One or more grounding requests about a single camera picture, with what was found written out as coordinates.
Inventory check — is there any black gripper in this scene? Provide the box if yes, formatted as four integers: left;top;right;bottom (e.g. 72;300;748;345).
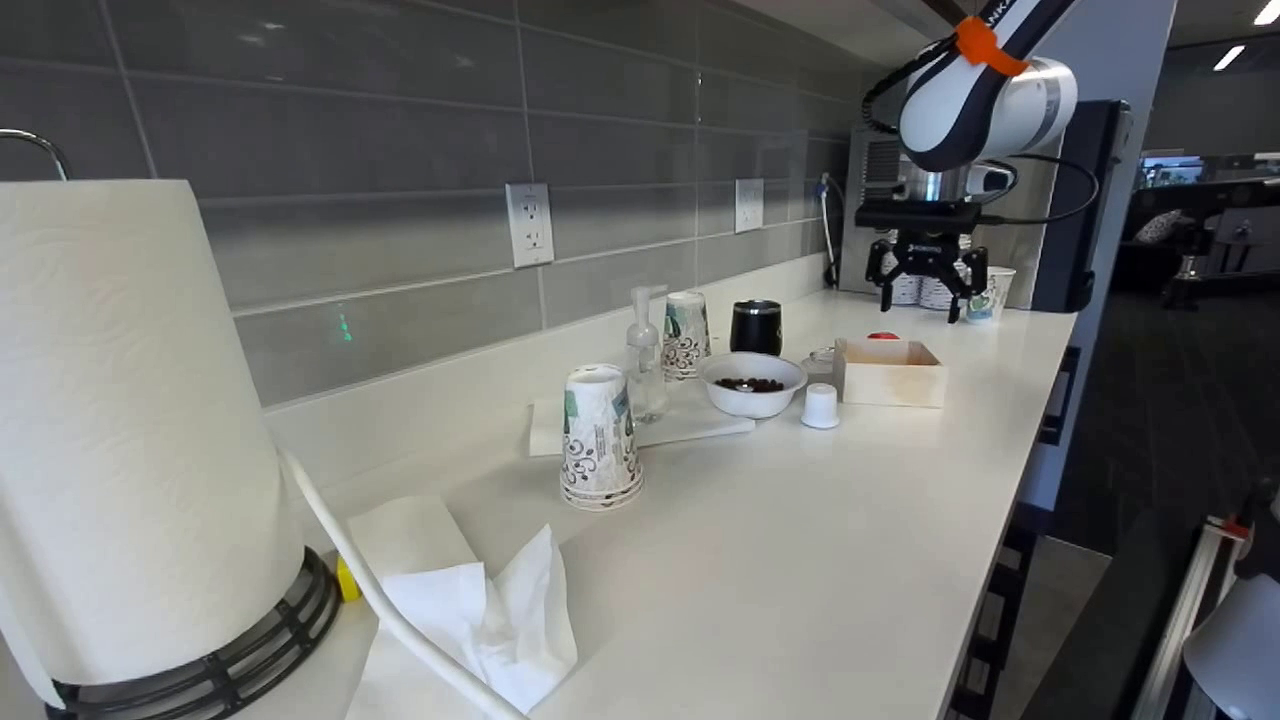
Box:
861;227;990;328

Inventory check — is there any wooden box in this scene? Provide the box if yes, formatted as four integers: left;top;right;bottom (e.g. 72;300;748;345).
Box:
835;332;950;413

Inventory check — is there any patterned paper cup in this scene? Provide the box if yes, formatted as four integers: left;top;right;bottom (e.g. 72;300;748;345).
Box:
963;260;1020;326
555;364;639;513
660;294;717;377

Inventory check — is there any small white cup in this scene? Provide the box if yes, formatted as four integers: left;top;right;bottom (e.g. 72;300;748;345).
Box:
794;382;844;432

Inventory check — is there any black tumbler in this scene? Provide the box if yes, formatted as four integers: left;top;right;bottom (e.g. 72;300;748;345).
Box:
728;298;787;362

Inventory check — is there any black tall column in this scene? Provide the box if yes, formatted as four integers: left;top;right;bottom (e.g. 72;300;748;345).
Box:
1031;95;1130;318

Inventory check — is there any white bowl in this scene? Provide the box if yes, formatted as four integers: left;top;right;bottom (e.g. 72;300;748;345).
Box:
694;348;810;426

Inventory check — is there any clear soap dispenser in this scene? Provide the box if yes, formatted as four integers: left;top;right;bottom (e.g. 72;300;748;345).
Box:
624;285;673;426

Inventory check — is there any grey lamp stand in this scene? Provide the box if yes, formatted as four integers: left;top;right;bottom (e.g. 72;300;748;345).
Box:
1130;478;1280;720

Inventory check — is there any white paper napkin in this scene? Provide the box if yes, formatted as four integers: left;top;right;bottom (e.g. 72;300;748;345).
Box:
343;493;583;717

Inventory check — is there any black towel holder base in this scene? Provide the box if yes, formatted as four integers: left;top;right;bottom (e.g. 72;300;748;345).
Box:
43;544;343;720

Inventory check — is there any paper towel roll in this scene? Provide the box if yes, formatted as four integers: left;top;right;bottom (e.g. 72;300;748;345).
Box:
0;177;316;693

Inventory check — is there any chrome faucet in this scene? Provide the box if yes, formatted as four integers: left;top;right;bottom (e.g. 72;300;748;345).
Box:
0;126;72;185

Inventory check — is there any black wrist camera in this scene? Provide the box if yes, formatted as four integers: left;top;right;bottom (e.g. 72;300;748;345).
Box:
852;197;1002;233

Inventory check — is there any white wall outlet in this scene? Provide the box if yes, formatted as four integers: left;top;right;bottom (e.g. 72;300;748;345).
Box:
501;182;555;271
733;177;766;237

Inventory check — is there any white cable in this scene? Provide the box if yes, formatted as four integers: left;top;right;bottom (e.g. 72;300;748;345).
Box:
275;451;524;720

